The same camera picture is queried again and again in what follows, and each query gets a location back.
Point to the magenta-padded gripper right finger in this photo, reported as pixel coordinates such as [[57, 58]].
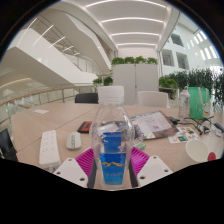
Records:
[[151, 168]]

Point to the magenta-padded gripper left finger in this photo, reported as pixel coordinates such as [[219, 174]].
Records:
[[71, 170]]

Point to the clear water bottle blue label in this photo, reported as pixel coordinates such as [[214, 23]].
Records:
[[111, 140]]

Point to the small teal packet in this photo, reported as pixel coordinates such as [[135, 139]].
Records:
[[141, 145]]

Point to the small grey-white computer mouse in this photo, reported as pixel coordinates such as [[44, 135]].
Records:
[[73, 140]]

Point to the white power strip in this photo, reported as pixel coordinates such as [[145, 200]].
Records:
[[50, 148]]

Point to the open printed booklet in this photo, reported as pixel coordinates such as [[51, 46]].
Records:
[[151, 125]]

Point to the small red and black box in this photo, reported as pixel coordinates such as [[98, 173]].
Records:
[[85, 126]]

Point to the colourful sticker sheet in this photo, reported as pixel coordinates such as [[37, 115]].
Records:
[[185, 134]]

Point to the white mug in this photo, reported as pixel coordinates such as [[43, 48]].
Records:
[[199, 150]]

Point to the black power adapter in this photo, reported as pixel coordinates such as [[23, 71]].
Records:
[[173, 120]]

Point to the flat round red coaster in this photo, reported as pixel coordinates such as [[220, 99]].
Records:
[[212, 156]]

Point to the white paper sheet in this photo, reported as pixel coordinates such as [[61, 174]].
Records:
[[40, 111]]

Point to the white chair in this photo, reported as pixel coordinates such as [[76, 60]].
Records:
[[153, 99]]

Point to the black chair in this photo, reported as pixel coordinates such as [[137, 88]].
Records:
[[86, 97]]

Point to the dark blue keyboard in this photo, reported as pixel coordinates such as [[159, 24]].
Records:
[[219, 126]]

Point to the glass railing wooden handrail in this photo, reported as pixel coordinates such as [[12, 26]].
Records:
[[40, 95]]

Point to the green tote bag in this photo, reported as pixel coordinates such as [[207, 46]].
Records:
[[199, 101]]

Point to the white cabinet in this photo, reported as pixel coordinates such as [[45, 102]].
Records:
[[135, 83]]

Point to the potted green plant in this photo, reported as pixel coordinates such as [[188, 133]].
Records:
[[97, 81], [107, 81]]

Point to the green plant hedge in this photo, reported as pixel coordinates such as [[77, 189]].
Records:
[[193, 78]]

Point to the green plant row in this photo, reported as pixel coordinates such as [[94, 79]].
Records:
[[134, 60]]

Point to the ceiling light strips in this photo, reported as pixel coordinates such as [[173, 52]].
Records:
[[133, 31]]

